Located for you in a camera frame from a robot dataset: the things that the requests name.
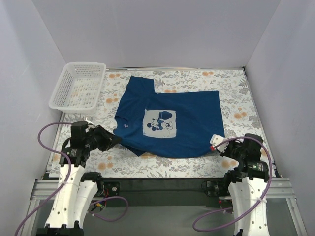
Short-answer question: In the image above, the blue printed t shirt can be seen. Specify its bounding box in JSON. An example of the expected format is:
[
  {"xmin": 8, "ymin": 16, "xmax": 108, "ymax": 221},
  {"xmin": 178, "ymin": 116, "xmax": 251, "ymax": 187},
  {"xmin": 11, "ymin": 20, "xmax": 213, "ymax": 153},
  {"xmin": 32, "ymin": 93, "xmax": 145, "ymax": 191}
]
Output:
[{"xmin": 114, "ymin": 76, "xmax": 225, "ymax": 158}]

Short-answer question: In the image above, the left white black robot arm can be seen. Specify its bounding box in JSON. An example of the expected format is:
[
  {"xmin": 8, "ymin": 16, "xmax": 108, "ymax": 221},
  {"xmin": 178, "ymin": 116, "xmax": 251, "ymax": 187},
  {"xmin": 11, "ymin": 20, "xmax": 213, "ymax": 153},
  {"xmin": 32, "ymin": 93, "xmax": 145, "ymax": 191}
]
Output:
[{"xmin": 36, "ymin": 121, "xmax": 122, "ymax": 236}]

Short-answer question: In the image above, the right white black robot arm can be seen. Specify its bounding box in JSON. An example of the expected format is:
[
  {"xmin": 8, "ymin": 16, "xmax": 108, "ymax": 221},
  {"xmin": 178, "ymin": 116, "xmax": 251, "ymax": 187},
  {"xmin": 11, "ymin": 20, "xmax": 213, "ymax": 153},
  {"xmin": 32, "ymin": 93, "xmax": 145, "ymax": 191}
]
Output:
[{"xmin": 212, "ymin": 134, "xmax": 270, "ymax": 236}]

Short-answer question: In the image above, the floral patterned table mat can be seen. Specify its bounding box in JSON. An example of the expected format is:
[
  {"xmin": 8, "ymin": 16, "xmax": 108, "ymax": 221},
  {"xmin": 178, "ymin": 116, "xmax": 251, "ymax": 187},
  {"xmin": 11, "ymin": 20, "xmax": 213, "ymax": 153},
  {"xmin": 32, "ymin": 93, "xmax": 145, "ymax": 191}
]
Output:
[{"xmin": 54, "ymin": 69, "xmax": 263, "ymax": 178}]

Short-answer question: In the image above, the white plastic mesh basket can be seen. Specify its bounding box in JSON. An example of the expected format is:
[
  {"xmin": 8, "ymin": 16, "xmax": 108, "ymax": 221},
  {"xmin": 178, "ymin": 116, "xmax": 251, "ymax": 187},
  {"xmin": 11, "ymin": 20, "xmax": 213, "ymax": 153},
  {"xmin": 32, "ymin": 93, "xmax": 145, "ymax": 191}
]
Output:
[{"xmin": 49, "ymin": 62, "xmax": 106, "ymax": 114}]

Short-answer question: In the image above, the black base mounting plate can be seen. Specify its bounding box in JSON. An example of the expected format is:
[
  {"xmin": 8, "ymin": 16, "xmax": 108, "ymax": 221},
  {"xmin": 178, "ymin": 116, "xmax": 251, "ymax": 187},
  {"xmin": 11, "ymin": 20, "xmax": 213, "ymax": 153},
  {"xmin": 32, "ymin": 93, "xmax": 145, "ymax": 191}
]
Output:
[{"xmin": 102, "ymin": 178, "xmax": 232, "ymax": 208}]

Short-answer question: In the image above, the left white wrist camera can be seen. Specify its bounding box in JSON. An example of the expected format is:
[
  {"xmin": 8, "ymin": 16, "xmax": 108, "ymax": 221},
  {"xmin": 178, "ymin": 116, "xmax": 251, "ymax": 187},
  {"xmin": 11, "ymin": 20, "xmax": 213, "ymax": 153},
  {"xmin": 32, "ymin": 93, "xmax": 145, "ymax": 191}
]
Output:
[{"xmin": 84, "ymin": 120, "xmax": 97, "ymax": 132}]

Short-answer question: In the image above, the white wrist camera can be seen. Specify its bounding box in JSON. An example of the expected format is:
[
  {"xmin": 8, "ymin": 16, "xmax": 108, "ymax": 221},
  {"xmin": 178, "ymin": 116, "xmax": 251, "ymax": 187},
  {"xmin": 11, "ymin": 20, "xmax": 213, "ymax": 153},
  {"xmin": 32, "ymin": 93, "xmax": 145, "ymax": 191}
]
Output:
[
  {"xmin": 210, "ymin": 134, "xmax": 229, "ymax": 153},
  {"xmin": 84, "ymin": 120, "xmax": 97, "ymax": 132}
]

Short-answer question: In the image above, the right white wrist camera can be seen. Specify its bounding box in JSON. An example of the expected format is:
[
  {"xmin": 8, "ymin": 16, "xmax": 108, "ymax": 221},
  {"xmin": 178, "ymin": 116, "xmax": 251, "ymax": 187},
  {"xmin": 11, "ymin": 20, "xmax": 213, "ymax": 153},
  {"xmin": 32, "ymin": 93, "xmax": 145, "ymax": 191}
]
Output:
[{"xmin": 210, "ymin": 134, "xmax": 229, "ymax": 153}]

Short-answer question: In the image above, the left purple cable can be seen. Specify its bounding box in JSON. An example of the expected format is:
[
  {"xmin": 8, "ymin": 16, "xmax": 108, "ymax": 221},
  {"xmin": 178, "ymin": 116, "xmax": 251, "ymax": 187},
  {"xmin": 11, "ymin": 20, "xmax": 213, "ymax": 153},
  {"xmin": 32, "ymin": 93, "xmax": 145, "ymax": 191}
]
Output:
[{"xmin": 14, "ymin": 121, "xmax": 129, "ymax": 236}]

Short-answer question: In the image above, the aluminium frame rail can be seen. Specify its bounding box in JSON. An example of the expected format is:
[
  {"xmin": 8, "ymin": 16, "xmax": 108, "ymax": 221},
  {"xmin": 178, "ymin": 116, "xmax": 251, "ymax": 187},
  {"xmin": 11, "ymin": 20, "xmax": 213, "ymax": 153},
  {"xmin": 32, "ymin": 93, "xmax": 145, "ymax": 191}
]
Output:
[{"xmin": 31, "ymin": 178, "xmax": 296, "ymax": 199}]

